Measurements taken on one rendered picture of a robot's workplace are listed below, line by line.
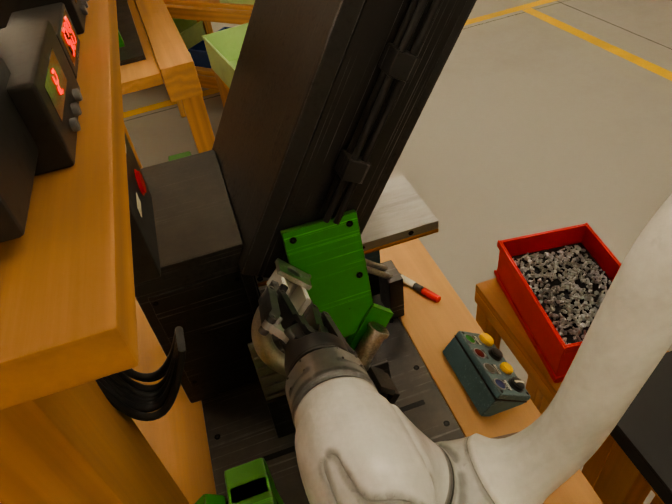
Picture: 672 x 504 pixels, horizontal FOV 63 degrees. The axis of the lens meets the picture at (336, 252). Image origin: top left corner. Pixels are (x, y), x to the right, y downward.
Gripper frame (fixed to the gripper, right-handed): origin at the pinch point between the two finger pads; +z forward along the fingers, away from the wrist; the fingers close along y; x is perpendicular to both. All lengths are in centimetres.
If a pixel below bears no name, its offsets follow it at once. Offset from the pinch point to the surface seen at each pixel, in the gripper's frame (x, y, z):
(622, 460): 0, -78, -5
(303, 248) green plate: -5.6, -0.1, 4.3
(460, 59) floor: -108, -157, 319
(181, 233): 4.5, 13.9, 15.8
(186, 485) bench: 41.2, -6.7, 5.2
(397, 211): -15.9, -19.3, 21.7
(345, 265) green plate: -6.3, -7.5, 4.3
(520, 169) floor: -55, -158, 183
